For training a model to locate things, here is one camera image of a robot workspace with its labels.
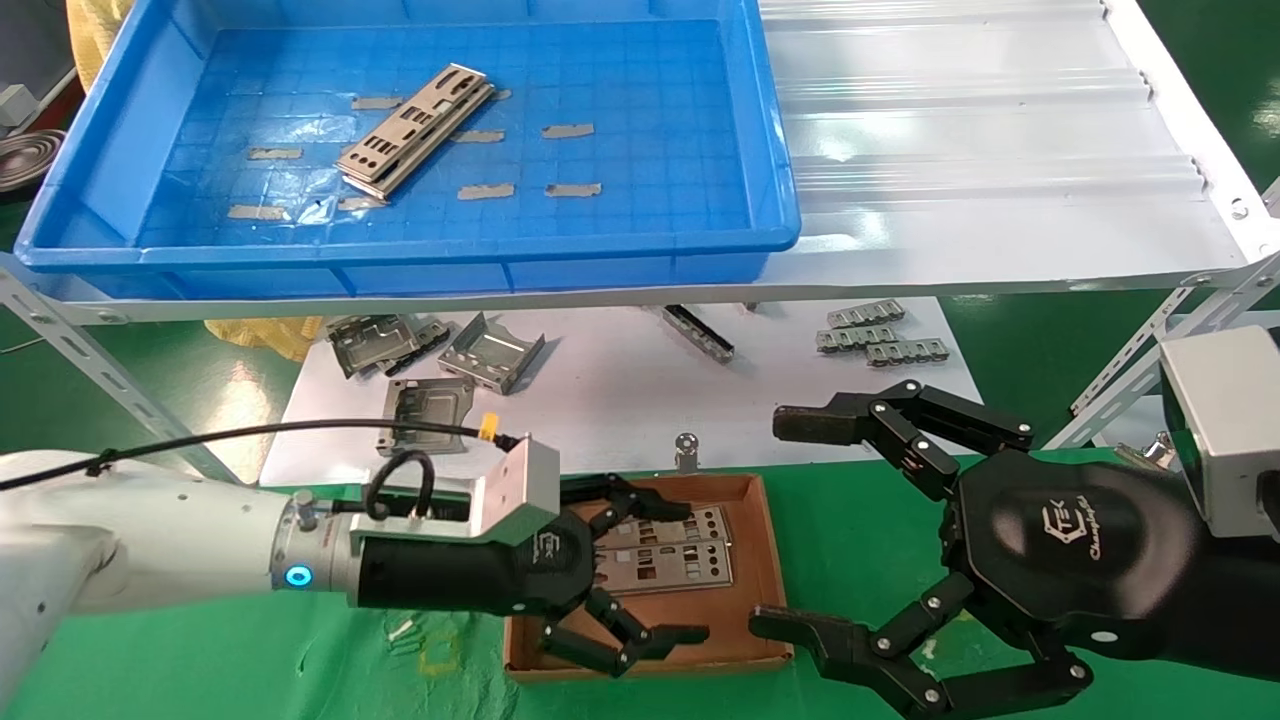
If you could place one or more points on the small white paper scrap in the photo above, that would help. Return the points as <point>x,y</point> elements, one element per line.
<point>402,630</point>

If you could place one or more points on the yellow bag behind tray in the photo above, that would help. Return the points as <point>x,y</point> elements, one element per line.
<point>95,40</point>

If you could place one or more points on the blue plastic tray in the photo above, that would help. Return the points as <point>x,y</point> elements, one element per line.
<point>650,150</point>

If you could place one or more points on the small grey box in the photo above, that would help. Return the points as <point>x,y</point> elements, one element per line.
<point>15,105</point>

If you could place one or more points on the folded U-shaped metal bracket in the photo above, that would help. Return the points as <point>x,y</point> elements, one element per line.
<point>490,360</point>

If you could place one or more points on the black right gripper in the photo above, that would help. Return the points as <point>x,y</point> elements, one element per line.
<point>1060,540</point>

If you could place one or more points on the flat rectangular metal frame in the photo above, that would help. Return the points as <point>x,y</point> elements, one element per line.
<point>430,400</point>

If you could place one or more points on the narrow metal rail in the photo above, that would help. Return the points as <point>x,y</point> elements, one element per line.
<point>700,335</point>

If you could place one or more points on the white metal shelf board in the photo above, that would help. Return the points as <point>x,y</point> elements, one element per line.
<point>980,150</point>

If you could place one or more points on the silver binder clip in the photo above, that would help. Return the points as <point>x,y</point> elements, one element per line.
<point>686,455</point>
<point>1150,455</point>

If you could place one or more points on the silver perforated metal plate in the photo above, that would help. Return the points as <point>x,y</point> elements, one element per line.
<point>700,532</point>
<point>378,188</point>
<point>680,585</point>

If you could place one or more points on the stacked metal plates in tray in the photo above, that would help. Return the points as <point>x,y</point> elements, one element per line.
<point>476,84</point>

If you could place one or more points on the green table cloth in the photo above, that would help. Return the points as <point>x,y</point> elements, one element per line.
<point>250,660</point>

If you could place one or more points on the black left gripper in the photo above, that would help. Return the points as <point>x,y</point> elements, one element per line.
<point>450,575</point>

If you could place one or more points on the grey stamped metal bracket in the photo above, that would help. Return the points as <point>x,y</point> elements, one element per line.
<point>370,345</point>

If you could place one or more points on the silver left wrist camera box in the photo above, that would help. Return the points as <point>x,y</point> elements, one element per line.
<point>520,490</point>

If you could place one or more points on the slotted steel shelf leg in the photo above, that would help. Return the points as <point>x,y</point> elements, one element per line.
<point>1120,385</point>
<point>120,385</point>

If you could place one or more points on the small notched metal strip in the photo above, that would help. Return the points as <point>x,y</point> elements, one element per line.
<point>865,314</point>
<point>855,338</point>
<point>908,352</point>

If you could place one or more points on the brown cardboard box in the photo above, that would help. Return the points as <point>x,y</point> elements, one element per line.
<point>745,615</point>

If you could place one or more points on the grey coiled spool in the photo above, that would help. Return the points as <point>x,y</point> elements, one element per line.
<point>30,160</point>

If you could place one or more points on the yellow plastic bag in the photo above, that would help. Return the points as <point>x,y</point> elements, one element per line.
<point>260,335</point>

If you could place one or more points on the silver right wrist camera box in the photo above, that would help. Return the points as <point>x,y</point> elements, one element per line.
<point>1225,420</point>

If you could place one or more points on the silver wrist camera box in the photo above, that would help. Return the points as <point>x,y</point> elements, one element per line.
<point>1225,420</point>
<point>520,490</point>

